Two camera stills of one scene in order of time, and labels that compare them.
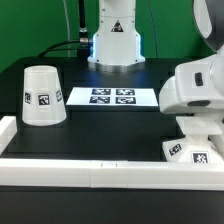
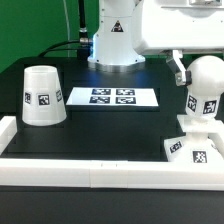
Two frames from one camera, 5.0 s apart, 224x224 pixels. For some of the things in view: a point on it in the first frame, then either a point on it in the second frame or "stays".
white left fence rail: (8, 129) stays
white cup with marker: (43, 102) stays
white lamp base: (195, 147) stays
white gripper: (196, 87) -> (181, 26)
